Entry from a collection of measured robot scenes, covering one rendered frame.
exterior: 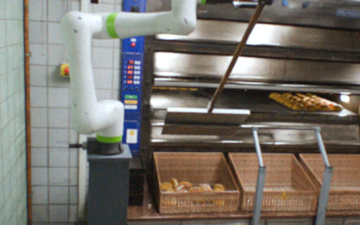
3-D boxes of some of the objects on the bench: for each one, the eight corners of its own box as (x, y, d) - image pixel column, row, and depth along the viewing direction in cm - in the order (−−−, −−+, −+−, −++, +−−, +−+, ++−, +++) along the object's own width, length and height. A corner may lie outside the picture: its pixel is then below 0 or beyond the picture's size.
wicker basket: (224, 184, 315) (227, 152, 309) (288, 184, 324) (293, 153, 318) (241, 212, 268) (245, 175, 262) (316, 211, 277) (322, 175, 271)
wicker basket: (150, 184, 304) (152, 151, 298) (219, 184, 314) (222, 152, 308) (158, 214, 257) (160, 175, 251) (238, 212, 268) (243, 175, 262)
